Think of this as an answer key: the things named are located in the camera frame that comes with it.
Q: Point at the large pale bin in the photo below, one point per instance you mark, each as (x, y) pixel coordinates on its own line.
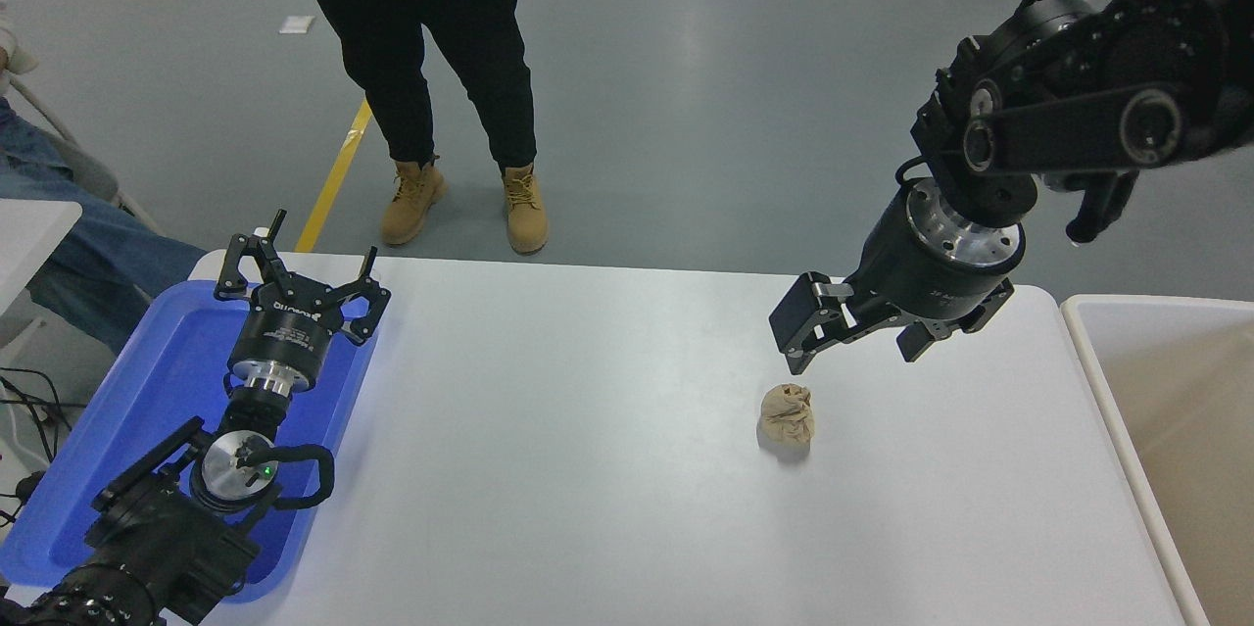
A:
(1176, 391)

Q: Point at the white side table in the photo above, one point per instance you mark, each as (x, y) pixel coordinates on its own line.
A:
(29, 234)

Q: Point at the white paper scrap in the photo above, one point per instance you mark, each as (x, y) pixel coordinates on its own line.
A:
(297, 24)

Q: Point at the blue plastic tray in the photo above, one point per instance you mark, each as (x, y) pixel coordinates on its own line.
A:
(167, 381)

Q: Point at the grey chair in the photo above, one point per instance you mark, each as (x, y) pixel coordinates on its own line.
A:
(93, 177)

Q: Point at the crumpled tan paper ball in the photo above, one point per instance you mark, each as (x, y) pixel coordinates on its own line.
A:
(787, 415)

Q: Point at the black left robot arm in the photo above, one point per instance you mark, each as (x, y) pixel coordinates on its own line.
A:
(157, 548)

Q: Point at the seated person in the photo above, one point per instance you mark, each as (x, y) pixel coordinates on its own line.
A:
(88, 254)

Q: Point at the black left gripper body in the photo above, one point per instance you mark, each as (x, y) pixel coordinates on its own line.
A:
(289, 332)

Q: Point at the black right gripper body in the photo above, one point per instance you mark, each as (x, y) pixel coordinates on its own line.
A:
(921, 278)

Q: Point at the standing person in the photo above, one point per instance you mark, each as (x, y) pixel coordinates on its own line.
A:
(411, 19)

